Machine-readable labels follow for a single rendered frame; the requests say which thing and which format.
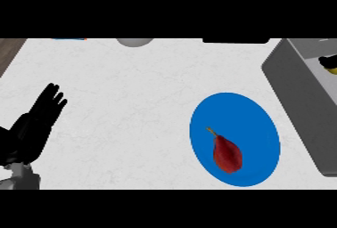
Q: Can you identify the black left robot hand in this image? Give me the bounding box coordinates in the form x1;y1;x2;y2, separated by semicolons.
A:
0;82;70;167

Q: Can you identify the blue plate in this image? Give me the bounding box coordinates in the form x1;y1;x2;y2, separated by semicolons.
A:
188;92;282;188

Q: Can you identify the grey box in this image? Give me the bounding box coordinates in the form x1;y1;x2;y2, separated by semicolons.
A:
260;38;337;178

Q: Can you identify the grey round object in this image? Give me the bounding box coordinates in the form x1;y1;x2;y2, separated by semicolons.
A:
114;38;155;48

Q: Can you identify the red pear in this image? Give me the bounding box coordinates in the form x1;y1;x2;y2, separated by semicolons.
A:
206;126;244;175

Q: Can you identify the yellow and black object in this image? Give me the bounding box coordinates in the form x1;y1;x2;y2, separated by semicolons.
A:
318;55;337;76

